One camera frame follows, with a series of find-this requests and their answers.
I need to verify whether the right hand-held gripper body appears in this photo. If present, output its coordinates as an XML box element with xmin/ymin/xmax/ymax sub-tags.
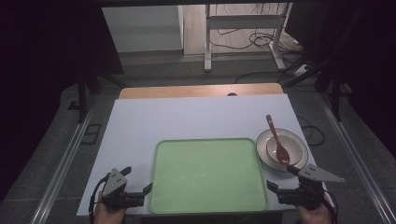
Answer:
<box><xmin>276</xmin><ymin>163</ymin><xmax>347</xmax><ymax>210</ymax></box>

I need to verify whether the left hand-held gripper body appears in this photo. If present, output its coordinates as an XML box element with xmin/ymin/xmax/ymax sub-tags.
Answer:
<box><xmin>101</xmin><ymin>167</ymin><xmax>146</xmax><ymax>212</ymax></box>

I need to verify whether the white plate with dark rim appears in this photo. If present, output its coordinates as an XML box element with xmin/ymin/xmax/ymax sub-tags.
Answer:
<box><xmin>255</xmin><ymin>127</ymin><xmax>309</xmax><ymax>174</ymax></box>

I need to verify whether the person's right hand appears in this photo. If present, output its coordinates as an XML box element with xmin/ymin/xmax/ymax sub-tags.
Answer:
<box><xmin>296</xmin><ymin>201</ymin><xmax>334</xmax><ymax>224</ymax></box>

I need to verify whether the person's left hand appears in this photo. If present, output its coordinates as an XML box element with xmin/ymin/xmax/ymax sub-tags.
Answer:
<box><xmin>92</xmin><ymin>190</ymin><xmax>127</xmax><ymax>224</ymax></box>

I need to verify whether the red spoon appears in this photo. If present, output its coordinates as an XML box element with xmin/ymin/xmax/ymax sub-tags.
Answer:
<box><xmin>265</xmin><ymin>114</ymin><xmax>291</xmax><ymax>165</ymax></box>

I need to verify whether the white bowl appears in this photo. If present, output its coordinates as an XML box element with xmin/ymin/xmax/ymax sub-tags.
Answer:
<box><xmin>265</xmin><ymin>133</ymin><xmax>304</xmax><ymax>166</ymax></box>

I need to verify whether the black floor socket plate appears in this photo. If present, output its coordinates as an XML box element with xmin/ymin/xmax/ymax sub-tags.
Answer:
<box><xmin>79</xmin><ymin>123</ymin><xmax>103</xmax><ymax>146</ymax></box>

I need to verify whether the green plastic tray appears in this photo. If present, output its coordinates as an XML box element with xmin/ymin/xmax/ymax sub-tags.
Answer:
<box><xmin>148</xmin><ymin>137</ymin><xmax>270</xmax><ymax>216</ymax></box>

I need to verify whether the black metal stand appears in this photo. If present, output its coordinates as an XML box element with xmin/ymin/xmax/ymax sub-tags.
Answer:
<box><xmin>313</xmin><ymin>70</ymin><xmax>353</xmax><ymax>123</ymax></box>
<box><xmin>77</xmin><ymin>73</ymin><xmax>126</xmax><ymax>124</ymax></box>

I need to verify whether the white table cover sheet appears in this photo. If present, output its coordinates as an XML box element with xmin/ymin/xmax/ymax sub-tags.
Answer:
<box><xmin>76</xmin><ymin>93</ymin><xmax>328</xmax><ymax>217</ymax></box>

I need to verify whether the white power strip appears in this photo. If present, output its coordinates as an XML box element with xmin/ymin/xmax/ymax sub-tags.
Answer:
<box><xmin>291</xmin><ymin>63</ymin><xmax>313</xmax><ymax>78</ymax></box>

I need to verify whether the white cabinet panel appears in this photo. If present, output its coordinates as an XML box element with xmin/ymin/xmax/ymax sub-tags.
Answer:
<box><xmin>101</xmin><ymin>5</ymin><xmax>185</xmax><ymax>53</ymax></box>

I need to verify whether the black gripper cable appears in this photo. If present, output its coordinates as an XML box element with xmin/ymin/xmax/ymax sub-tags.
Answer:
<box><xmin>321</xmin><ymin>189</ymin><xmax>339</xmax><ymax>224</ymax></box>
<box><xmin>88</xmin><ymin>175</ymin><xmax>110</xmax><ymax>224</ymax></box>

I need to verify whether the black floor cable loop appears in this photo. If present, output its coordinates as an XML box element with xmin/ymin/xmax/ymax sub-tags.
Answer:
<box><xmin>296</xmin><ymin>116</ymin><xmax>327</xmax><ymax>147</ymax></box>

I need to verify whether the aluminium floor rail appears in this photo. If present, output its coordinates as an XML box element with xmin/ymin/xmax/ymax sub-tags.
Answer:
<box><xmin>28</xmin><ymin>92</ymin><xmax>98</xmax><ymax>224</ymax></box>
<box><xmin>317</xmin><ymin>92</ymin><xmax>396</xmax><ymax>224</ymax></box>

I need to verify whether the tangle of black floor cables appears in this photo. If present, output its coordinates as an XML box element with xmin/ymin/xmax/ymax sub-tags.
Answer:
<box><xmin>208</xmin><ymin>27</ymin><xmax>307</xmax><ymax>85</ymax></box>

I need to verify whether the white metal table frame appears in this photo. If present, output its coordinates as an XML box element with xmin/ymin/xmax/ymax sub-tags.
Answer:
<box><xmin>203</xmin><ymin>3</ymin><xmax>294</xmax><ymax>73</ymax></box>

